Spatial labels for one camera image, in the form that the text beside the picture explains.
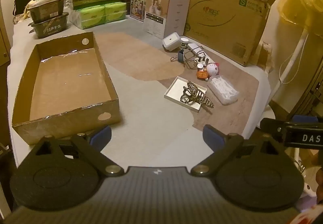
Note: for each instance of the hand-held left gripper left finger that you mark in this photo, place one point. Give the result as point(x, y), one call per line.
point(102, 135)

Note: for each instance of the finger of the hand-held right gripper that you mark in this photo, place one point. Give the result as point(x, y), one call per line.
point(305, 119)
point(272, 125)

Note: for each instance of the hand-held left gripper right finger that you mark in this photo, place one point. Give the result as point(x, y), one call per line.
point(213, 135)

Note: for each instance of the cardboard tray box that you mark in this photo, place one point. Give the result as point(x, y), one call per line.
point(70, 75)

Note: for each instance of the white plug adapter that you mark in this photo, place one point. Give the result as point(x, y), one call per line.
point(200, 64)

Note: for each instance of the small white-lid jar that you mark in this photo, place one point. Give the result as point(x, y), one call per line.
point(184, 42)

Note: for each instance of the white square night light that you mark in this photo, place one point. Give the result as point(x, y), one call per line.
point(171, 40)

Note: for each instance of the dark slatted cabinet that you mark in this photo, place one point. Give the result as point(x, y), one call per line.
point(310, 82)

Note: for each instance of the striped hair claw clip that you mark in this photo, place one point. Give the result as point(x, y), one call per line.
point(199, 97)

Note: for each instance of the clear box of swabs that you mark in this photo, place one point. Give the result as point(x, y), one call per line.
point(223, 90)

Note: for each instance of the white shallow box lid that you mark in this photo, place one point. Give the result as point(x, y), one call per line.
point(174, 91)

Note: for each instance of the small orange container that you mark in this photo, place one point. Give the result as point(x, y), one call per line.
point(202, 75)

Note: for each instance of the white fan stand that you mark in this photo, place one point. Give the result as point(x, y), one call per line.
point(295, 57)

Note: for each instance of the white cat figurine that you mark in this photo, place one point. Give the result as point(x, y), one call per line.
point(212, 69)

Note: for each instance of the red white packet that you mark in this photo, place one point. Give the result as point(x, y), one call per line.
point(310, 217)

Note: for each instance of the black binder clip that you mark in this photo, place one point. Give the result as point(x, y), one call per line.
point(181, 56)

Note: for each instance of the white remote control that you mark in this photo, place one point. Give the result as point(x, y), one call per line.
point(194, 47)

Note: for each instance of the black instant rice bowl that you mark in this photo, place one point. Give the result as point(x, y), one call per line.
point(50, 27)
point(48, 10)

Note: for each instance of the green tissue pack bundle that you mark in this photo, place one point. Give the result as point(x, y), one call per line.
point(93, 15)

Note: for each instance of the large cardboard box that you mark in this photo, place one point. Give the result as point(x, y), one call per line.
point(222, 11)

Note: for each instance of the white product box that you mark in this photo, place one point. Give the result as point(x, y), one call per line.
point(174, 16)

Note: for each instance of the wooden door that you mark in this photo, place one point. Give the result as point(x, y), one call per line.
point(3, 37)

